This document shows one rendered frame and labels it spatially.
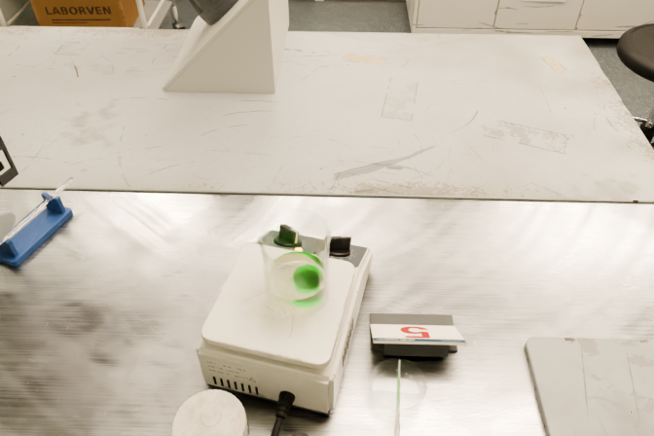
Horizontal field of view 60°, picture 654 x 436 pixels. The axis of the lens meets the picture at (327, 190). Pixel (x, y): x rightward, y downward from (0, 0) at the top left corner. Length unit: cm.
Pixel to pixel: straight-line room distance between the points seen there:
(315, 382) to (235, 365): 8
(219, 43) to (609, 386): 71
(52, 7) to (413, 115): 216
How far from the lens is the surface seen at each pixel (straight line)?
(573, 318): 69
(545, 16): 315
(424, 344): 58
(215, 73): 97
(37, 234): 79
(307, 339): 52
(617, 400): 64
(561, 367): 63
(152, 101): 99
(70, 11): 283
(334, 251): 62
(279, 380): 54
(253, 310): 54
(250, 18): 91
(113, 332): 66
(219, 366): 55
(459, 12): 304
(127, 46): 118
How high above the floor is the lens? 142
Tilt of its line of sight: 42 degrees down
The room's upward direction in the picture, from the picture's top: straight up
